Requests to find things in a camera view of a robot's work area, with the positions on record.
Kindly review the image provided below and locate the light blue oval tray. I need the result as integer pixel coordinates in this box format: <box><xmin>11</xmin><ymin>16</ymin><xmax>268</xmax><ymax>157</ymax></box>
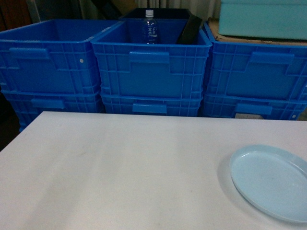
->
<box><xmin>229</xmin><ymin>145</ymin><xmax>307</xmax><ymax>223</ymax></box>

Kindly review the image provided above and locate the blue crate lower middle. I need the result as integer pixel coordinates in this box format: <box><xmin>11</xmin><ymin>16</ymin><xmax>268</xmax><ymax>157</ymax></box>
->
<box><xmin>101</xmin><ymin>93</ymin><xmax>203</xmax><ymax>117</ymax></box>

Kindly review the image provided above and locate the blue crate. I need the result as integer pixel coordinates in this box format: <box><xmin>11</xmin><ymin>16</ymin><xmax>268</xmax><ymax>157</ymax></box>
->
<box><xmin>2</xmin><ymin>91</ymin><xmax>105</xmax><ymax>131</ymax></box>
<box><xmin>0</xmin><ymin>19</ymin><xmax>116</xmax><ymax>95</ymax></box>
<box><xmin>203</xmin><ymin>23</ymin><xmax>307</xmax><ymax>101</ymax></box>
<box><xmin>91</xmin><ymin>19</ymin><xmax>212</xmax><ymax>100</ymax></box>
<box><xmin>101</xmin><ymin>93</ymin><xmax>203</xmax><ymax>117</ymax></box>
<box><xmin>201</xmin><ymin>94</ymin><xmax>307</xmax><ymax>120</ymax></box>

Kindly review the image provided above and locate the blue crate upper middle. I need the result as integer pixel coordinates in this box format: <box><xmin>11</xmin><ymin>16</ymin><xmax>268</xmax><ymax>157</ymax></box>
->
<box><xmin>91</xmin><ymin>19</ymin><xmax>212</xmax><ymax>100</ymax></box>

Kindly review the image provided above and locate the blue crate lower right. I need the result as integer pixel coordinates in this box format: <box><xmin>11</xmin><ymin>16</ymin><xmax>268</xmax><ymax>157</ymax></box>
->
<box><xmin>201</xmin><ymin>94</ymin><xmax>307</xmax><ymax>120</ymax></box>

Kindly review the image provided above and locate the black flat panel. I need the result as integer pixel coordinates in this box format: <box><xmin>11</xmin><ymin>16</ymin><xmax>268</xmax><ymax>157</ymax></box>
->
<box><xmin>176</xmin><ymin>14</ymin><xmax>202</xmax><ymax>45</ymax></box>

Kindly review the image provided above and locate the clear water bottle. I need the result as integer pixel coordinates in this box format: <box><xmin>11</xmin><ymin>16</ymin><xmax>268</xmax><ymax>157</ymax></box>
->
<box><xmin>142</xmin><ymin>10</ymin><xmax>158</xmax><ymax>44</ymax></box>

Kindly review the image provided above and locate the blue crate upper right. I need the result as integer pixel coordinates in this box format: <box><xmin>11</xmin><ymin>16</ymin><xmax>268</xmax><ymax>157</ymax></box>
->
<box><xmin>203</xmin><ymin>23</ymin><xmax>307</xmax><ymax>101</ymax></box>

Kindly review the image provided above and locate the white table with drawer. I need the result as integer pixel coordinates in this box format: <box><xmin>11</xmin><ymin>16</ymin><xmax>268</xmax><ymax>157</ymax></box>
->
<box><xmin>0</xmin><ymin>112</ymin><xmax>307</xmax><ymax>230</ymax></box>

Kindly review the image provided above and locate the dark crate behind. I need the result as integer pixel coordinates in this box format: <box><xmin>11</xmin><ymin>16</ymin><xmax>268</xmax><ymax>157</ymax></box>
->
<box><xmin>120</xmin><ymin>8</ymin><xmax>191</xmax><ymax>19</ymax></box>

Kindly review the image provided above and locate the blue crate upper left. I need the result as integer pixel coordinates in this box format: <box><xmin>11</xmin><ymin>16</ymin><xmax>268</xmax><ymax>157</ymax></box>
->
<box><xmin>0</xmin><ymin>19</ymin><xmax>116</xmax><ymax>95</ymax></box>

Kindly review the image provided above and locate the blue crate lower left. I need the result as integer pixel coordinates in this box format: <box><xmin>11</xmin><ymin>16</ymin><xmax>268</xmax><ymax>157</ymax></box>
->
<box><xmin>2</xmin><ymin>91</ymin><xmax>105</xmax><ymax>131</ymax></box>

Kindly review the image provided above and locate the teal foam block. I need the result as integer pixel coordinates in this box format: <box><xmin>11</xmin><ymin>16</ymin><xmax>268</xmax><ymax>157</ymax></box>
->
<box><xmin>219</xmin><ymin>0</ymin><xmax>307</xmax><ymax>40</ymax></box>

